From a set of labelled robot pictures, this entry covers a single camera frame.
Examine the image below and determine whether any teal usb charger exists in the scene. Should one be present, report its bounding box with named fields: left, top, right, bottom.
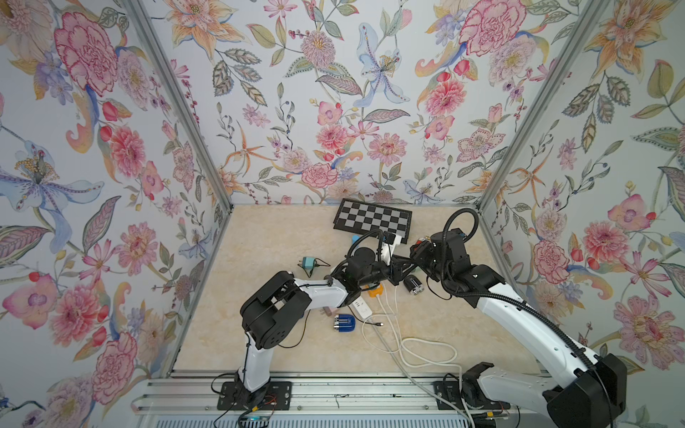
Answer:
left=299, top=257, right=319, bottom=274

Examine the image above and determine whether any black silver chessboard box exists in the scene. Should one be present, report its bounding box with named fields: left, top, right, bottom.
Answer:
left=333, top=198, right=412, bottom=244

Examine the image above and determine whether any white power strip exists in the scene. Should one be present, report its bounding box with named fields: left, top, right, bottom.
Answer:
left=352, top=297, right=373, bottom=321

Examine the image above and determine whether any aluminium frame post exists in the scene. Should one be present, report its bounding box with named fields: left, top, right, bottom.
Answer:
left=475, top=0, right=611, bottom=212
left=120, top=0, right=234, bottom=212

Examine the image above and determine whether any aluminium frame post left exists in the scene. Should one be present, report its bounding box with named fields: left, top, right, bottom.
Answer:
left=120, top=0, right=234, bottom=212

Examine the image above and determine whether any orange power strip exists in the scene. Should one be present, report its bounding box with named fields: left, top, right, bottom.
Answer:
left=367, top=285, right=384, bottom=298

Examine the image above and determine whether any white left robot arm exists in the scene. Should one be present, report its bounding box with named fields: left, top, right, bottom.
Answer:
left=221, top=247, right=417, bottom=410

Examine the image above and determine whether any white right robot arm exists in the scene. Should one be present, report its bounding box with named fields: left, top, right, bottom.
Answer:
left=410, top=229, right=627, bottom=427

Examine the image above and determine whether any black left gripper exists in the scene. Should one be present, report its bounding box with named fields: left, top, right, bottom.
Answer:
left=354, top=255, right=417, bottom=286

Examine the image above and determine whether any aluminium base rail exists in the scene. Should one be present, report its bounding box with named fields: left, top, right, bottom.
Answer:
left=130, top=368, right=590, bottom=428

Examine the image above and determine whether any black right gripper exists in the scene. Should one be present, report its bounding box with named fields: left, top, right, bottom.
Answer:
left=409, top=241, right=453, bottom=290

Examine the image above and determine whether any black blue shaver cable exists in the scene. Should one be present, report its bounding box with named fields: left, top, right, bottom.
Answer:
left=277, top=309, right=314, bottom=350

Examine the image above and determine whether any aluminium frame post right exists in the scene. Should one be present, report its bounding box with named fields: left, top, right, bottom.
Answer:
left=475, top=0, right=611, bottom=212

